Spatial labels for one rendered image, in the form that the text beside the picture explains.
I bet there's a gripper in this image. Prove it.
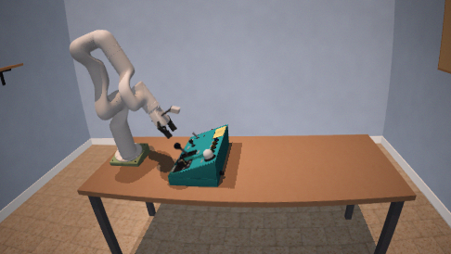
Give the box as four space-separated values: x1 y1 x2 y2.
149 106 177 139

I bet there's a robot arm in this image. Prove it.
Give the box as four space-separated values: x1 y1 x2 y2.
70 30 159 162

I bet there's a teal control panel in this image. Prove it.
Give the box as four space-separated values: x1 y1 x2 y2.
168 124 229 187

